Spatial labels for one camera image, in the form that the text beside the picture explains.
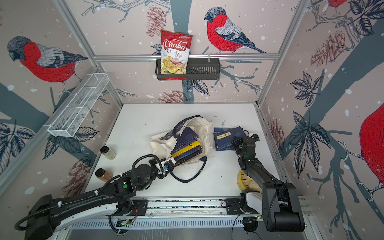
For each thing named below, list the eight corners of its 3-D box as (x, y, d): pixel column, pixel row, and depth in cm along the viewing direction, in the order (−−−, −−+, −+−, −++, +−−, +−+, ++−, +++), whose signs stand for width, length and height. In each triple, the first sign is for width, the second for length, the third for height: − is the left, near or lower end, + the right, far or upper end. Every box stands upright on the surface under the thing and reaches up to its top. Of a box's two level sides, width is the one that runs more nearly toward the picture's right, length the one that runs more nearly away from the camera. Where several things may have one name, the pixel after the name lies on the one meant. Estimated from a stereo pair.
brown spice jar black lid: (103, 182, 84) (93, 176, 76) (106, 175, 87) (96, 168, 79) (111, 182, 84) (101, 176, 76) (113, 175, 87) (105, 168, 79)
